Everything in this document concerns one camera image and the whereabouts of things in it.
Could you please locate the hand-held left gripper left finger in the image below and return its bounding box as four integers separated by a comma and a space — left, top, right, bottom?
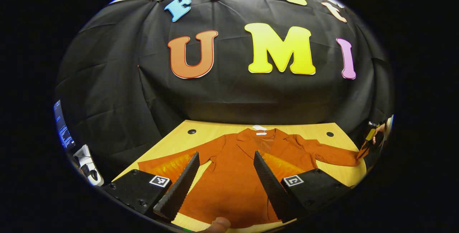
102, 151, 200, 222

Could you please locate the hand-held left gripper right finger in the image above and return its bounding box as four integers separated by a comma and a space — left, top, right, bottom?
253, 151, 352, 224

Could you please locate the orange corduroy coat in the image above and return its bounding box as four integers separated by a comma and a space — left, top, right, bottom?
137, 128, 361, 229

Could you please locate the white and black device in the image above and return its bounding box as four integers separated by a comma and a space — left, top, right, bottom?
73, 144, 105, 187

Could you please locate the black backdrop cloth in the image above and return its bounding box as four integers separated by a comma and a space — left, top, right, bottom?
54, 0, 395, 183

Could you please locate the computer monitor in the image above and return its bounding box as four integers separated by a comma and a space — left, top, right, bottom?
53, 99, 76, 151

